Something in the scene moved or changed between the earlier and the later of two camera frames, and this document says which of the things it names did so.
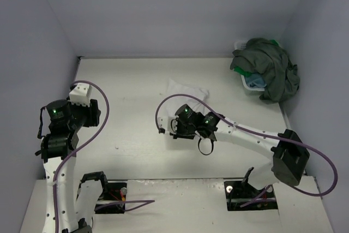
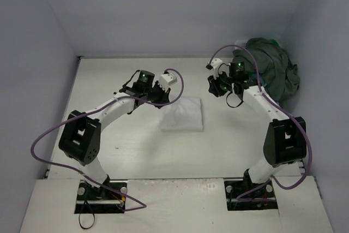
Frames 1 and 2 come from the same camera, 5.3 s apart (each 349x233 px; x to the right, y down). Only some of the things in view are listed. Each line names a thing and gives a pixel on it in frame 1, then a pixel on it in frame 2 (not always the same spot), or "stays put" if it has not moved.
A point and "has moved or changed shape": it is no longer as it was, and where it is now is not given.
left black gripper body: [91, 112] to [159, 94]
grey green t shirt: [272, 63] stays put
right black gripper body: [177, 128] to [216, 86]
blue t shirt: [256, 80] stays put
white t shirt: [172, 104] has moved or changed shape
